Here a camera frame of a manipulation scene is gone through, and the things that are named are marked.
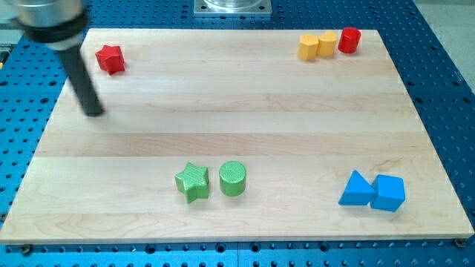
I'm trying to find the red star block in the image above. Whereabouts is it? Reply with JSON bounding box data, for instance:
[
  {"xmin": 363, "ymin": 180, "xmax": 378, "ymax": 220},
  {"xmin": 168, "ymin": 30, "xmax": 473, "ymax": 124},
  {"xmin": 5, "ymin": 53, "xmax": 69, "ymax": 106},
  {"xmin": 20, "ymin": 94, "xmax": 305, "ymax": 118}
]
[{"xmin": 95, "ymin": 45, "xmax": 125, "ymax": 75}]

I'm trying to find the blue perforated table plate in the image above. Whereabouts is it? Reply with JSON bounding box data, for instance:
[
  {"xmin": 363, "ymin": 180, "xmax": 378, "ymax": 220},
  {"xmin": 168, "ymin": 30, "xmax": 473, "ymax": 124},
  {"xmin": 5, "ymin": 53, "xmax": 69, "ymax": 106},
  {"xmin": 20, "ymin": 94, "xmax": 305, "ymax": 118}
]
[{"xmin": 1, "ymin": 1, "xmax": 474, "ymax": 266}]

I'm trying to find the blue cube block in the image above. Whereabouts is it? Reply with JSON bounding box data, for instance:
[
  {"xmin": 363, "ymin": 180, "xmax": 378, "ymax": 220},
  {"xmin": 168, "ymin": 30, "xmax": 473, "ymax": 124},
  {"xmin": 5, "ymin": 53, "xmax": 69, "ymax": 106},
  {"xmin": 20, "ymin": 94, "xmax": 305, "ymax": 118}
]
[{"xmin": 370, "ymin": 174, "xmax": 405, "ymax": 212}]

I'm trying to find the red cylinder block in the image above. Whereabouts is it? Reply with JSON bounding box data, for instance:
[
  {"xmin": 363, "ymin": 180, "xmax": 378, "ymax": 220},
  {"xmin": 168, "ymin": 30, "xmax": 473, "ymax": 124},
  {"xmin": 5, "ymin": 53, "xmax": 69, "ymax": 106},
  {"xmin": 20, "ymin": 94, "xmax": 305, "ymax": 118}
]
[{"xmin": 338, "ymin": 27, "xmax": 361, "ymax": 54}]

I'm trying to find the green cylinder block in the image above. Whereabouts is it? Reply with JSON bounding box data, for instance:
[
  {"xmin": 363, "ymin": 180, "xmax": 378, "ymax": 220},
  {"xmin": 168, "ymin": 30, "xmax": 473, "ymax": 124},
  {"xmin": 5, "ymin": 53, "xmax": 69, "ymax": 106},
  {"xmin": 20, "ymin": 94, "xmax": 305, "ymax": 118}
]
[{"xmin": 219, "ymin": 161, "xmax": 247, "ymax": 197}]

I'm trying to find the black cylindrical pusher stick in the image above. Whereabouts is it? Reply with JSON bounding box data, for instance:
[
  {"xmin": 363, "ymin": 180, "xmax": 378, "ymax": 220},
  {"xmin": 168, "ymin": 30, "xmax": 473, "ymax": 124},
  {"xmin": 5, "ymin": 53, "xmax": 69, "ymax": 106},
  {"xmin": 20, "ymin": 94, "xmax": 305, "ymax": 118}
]
[{"xmin": 57, "ymin": 45, "xmax": 104, "ymax": 116}]

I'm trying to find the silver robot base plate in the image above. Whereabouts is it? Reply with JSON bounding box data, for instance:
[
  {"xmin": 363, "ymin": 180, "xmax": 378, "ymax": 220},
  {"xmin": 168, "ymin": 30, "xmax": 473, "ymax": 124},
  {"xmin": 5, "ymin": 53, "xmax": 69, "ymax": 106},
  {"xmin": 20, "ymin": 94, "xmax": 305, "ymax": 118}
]
[{"xmin": 194, "ymin": 0, "xmax": 272, "ymax": 15}]

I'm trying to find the yellow hexagon block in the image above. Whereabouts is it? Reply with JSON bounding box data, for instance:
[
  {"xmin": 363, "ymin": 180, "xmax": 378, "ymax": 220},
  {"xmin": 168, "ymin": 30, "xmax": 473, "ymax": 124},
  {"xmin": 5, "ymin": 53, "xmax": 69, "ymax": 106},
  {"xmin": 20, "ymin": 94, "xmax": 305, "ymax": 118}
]
[{"xmin": 297, "ymin": 34, "xmax": 319, "ymax": 61}]

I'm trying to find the blue triangle block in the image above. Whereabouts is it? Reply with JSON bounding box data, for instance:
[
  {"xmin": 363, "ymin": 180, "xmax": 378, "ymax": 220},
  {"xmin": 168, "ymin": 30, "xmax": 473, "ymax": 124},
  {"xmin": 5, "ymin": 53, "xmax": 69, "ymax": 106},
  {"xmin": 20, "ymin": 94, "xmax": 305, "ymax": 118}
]
[{"xmin": 338, "ymin": 171, "xmax": 376, "ymax": 206}]

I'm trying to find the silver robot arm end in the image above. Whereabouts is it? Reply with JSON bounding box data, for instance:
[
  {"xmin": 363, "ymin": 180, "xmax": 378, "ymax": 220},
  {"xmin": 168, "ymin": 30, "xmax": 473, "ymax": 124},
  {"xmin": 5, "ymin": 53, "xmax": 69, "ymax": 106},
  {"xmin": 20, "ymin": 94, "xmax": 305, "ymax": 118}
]
[{"xmin": 7, "ymin": 0, "xmax": 88, "ymax": 50}]

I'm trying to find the wooden board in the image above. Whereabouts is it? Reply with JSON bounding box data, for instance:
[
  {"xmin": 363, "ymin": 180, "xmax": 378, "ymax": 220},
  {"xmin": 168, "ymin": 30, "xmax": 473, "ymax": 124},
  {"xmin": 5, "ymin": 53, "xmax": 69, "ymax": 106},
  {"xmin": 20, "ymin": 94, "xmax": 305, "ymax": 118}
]
[{"xmin": 1, "ymin": 28, "xmax": 474, "ymax": 244}]

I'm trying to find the yellow heart block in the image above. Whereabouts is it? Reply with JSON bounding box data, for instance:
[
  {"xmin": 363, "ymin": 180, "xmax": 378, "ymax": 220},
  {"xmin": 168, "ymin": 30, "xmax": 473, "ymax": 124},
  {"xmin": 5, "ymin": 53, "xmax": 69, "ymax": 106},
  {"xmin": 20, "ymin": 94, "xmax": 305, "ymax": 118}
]
[{"xmin": 316, "ymin": 30, "xmax": 338, "ymax": 57}]

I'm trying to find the green star block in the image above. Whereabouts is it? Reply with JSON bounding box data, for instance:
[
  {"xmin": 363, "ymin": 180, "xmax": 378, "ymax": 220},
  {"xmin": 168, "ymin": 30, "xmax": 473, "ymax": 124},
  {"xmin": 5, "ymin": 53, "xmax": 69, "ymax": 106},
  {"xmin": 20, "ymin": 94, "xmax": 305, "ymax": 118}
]
[{"xmin": 174, "ymin": 162, "xmax": 209, "ymax": 203}]

